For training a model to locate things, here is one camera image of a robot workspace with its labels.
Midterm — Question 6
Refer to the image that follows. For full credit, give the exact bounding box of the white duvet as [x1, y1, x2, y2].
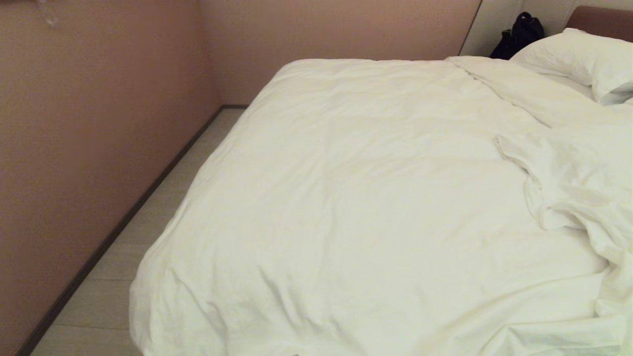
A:
[129, 55, 633, 356]

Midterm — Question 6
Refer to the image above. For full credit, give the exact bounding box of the brown bed headboard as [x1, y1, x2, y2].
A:
[565, 6, 633, 42]

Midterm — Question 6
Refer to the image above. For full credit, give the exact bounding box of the dark skirting board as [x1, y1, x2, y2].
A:
[15, 104, 249, 356]

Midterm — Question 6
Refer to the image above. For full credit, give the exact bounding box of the black bag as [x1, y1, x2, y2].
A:
[490, 12, 545, 61]

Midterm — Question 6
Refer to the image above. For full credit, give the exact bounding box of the white pillow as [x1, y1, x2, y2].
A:
[509, 28, 633, 105]

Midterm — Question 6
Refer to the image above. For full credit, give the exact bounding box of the clear wall hook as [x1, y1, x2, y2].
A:
[37, 0, 60, 27]

